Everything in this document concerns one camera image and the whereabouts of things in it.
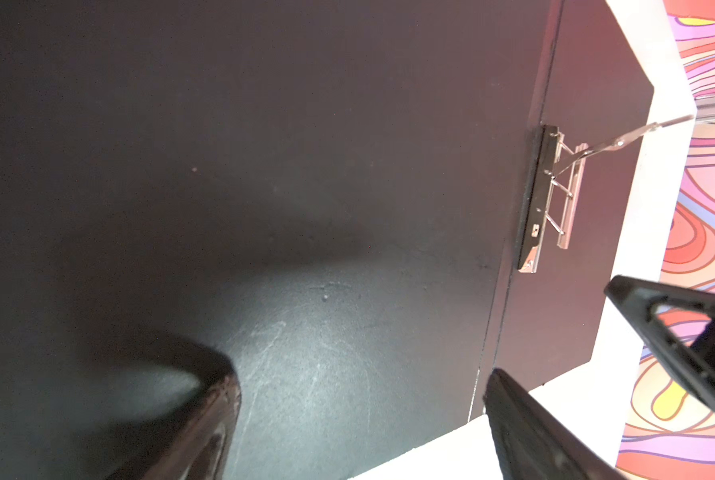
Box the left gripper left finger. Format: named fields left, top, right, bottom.
left=110, top=344, right=242, bottom=479

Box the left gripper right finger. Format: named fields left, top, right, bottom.
left=483, top=368, right=623, bottom=480

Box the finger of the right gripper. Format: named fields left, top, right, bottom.
left=605, top=275, right=715, bottom=413

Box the red folder with black interior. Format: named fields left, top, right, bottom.
left=0, top=1, right=671, bottom=479

